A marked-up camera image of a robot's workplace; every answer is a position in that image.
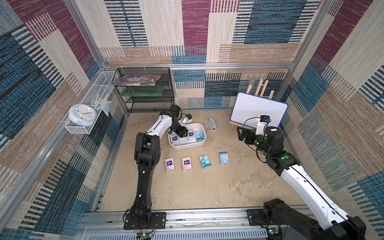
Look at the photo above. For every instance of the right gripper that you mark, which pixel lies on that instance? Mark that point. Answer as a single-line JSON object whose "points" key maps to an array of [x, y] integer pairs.
{"points": [[243, 134]]}

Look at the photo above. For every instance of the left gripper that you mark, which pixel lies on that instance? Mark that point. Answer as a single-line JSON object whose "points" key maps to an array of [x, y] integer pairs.
{"points": [[182, 132]]}

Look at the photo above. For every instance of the white storage box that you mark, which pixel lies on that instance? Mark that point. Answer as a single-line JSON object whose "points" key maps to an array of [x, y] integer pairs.
{"points": [[184, 142]]}

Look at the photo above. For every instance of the pink Tempo tissue pack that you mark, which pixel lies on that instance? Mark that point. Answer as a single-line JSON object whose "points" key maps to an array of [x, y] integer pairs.
{"points": [[170, 166], [187, 164]]}

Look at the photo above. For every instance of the light blue unicorn tissue pack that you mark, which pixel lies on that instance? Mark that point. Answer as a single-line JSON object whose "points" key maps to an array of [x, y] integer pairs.
{"points": [[224, 158]]}

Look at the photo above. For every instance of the teal cartoon tissue pack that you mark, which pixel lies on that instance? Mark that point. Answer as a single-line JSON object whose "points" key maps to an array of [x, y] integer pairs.
{"points": [[205, 161]]}

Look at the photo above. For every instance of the blue white tissue pack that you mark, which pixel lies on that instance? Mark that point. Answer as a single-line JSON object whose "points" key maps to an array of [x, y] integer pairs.
{"points": [[175, 140]]}

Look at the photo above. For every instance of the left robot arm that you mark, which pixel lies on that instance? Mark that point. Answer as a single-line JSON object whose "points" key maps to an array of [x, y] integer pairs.
{"points": [[147, 156]]}

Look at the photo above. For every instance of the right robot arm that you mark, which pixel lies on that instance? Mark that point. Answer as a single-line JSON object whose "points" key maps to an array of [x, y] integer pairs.
{"points": [[330, 221]]}

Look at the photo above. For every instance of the pink white tissue pack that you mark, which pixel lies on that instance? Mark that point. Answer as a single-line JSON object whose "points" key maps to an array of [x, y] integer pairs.
{"points": [[191, 135]]}

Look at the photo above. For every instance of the green white tissue pack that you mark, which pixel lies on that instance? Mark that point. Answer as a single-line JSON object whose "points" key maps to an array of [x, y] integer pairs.
{"points": [[200, 136]]}

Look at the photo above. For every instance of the blue framed whiteboard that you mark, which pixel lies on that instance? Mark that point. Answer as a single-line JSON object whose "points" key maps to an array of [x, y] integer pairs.
{"points": [[248, 110]]}

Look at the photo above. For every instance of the green board on shelf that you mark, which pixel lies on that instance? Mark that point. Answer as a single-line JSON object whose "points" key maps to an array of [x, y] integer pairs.
{"points": [[142, 92]]}

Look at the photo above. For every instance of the colourful magazine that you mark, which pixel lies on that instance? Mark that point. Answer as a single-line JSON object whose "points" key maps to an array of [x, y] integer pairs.
{"points": [[137, 80]]}

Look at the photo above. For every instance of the round white clock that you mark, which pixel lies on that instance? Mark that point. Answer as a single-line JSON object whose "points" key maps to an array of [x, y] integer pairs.
{"points": [[82, 115]]}

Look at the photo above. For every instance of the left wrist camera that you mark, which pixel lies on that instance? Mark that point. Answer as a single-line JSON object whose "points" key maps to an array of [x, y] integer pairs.
{"points": [[187, 119]]}

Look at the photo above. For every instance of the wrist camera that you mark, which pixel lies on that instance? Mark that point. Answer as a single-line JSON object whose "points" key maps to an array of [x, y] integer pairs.
{"points": [[187, 119], [262, 124]]}

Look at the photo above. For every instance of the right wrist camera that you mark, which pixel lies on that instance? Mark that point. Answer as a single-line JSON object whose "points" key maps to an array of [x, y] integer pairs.
{"points": [[262, 124]]}

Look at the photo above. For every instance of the black wire shelf rack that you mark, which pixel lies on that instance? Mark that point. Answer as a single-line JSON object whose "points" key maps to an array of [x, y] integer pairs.
{"points": [[148, 104]]}

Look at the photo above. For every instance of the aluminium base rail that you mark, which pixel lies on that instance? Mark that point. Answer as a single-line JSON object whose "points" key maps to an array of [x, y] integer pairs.
{"points": [[191, 224]]}

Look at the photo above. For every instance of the white wire basket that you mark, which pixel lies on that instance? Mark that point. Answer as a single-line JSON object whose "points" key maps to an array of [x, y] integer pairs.
{"points": [[96, 97]]}

